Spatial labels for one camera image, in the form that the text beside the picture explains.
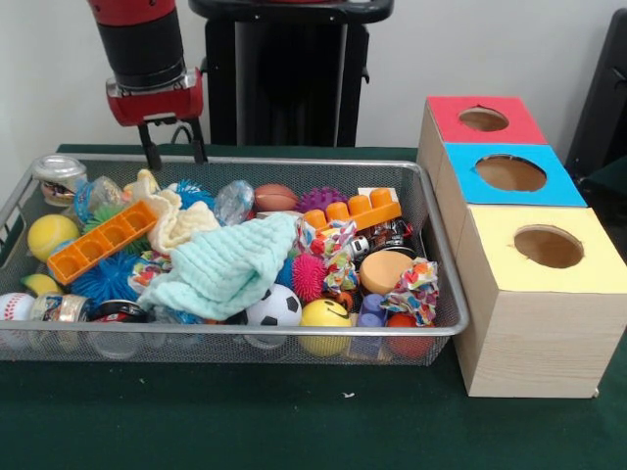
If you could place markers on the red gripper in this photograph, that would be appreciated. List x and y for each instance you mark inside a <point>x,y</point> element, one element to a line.
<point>157,105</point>

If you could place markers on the pale yellow plush duck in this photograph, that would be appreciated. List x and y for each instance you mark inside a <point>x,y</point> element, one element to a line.
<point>147,182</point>

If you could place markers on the orange studded toy brick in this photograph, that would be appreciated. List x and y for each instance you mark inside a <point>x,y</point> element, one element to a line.
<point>362,215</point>

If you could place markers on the purple spiky ball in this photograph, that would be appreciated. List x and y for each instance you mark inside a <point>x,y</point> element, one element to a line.
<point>321,200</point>

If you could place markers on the mint green knitted cloth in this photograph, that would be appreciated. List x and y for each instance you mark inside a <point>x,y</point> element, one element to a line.
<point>225,264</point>

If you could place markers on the wooden box with three holes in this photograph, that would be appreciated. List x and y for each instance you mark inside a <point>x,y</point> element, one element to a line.
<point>539,343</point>

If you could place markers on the plain yellow ball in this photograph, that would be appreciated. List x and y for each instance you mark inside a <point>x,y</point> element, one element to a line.
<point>51,237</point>

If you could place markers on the black chair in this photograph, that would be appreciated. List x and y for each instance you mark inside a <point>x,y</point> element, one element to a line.
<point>607,98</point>

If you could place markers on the brown toy football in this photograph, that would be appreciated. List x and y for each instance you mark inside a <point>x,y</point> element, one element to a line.
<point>274,197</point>

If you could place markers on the black and white soccer ball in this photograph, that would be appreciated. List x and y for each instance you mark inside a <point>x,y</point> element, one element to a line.
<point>274,303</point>

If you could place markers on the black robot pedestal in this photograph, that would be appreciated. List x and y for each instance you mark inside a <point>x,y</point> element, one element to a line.
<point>294,88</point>

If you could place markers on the long orange hollow block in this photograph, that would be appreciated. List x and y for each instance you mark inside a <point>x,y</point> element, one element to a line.
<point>103,240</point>

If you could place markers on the clear plastic bottle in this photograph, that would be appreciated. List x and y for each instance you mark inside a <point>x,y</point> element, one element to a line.
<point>100,193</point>

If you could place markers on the cream cloth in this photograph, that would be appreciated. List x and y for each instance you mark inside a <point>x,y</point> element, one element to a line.
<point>188,222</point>

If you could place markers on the yellow smiley ball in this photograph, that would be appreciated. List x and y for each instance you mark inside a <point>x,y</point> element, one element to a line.
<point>323,318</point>

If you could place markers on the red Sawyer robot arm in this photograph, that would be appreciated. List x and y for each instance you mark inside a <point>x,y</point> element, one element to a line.
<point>142,44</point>

